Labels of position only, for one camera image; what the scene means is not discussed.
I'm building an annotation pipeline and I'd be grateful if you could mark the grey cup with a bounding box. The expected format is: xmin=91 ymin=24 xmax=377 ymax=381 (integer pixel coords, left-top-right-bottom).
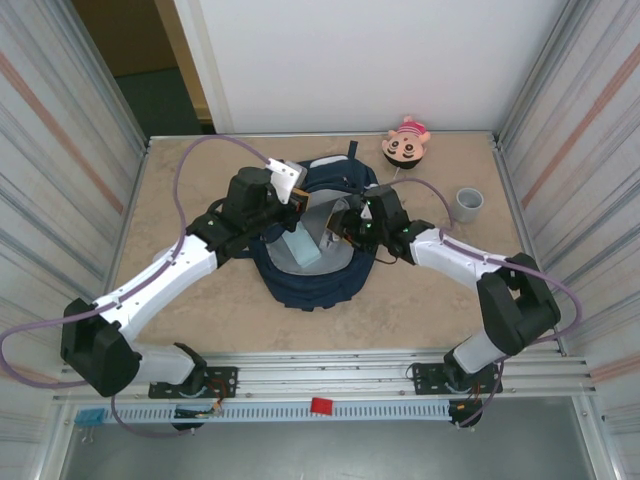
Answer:
xmin=453 ymin=187 xmax=485 ymax=224

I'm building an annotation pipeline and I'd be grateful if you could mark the aluminium table frame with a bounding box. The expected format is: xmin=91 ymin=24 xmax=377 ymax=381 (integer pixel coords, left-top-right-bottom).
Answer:
xmin=52 ymin=130 xmax=599 ymax=405

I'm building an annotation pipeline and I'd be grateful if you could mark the grey slotted cable duct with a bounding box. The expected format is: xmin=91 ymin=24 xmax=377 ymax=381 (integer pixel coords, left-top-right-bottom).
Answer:
xmin=107 ymin=402 xmax=454 ymax=424

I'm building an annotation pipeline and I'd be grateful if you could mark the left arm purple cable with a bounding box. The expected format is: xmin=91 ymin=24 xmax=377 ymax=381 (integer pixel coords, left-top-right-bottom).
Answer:
xmin=0 ymin=134 xmax=274 ymax=439

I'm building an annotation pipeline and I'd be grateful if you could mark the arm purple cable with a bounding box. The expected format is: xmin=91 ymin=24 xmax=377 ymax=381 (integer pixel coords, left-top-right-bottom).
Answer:
xmin=392 ymin=178 xmax=584 ymax=431
xmin=0 ymin=134 xmax=274 ymax=439

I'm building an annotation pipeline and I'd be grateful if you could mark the navy blue backpack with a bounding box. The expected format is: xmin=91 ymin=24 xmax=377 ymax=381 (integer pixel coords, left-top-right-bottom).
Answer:
xmin=248 ymin=141 xmax=381 ymax=311

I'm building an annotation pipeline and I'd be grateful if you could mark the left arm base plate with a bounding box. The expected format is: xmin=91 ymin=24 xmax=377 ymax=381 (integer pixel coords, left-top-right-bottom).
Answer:
xmin=148 ymin=366 xmax=239 ymax=400

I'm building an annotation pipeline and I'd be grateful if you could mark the blue binder clip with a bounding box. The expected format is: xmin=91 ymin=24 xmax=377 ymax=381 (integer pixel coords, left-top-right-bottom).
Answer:
xmin=74 ymin=407 xmax=106 ymax=444

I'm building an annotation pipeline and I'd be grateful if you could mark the light blue pencil case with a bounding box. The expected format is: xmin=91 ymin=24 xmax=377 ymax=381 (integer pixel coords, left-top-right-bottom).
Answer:
xmin=282 ymin=219 xmax=322 ymax=268

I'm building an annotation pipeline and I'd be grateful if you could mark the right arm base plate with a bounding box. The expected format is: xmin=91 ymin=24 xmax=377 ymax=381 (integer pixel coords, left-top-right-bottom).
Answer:
xmin=410 ymin=362 xmax=503 ymax=396

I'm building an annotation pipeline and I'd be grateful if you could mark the black cable junction box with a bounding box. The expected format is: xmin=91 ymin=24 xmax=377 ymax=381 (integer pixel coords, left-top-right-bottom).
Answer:
xmin=448 ymin=399 xmax=485 ymax=430
xmin=172 ymin=404 xmax=224 ymax=431

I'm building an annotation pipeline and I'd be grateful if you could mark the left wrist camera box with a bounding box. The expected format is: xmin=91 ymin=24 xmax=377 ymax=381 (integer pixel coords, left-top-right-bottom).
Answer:
xmin=267 ymin=158 xmax=309 ymax=206

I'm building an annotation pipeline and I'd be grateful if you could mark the plush doll head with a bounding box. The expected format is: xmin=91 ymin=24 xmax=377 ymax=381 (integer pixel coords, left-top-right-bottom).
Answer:
xmin=381 ymin=114 xmax=432 ymax=172

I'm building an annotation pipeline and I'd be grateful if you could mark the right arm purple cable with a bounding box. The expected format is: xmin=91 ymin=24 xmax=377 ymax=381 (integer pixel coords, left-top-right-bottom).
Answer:
xmin=392 ymin=178 xmax=584 ymax=431

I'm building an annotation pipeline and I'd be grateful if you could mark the white door frame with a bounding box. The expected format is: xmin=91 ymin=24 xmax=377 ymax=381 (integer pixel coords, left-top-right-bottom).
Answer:
xmin=172 ymin=0 xmax=236 ymax=135

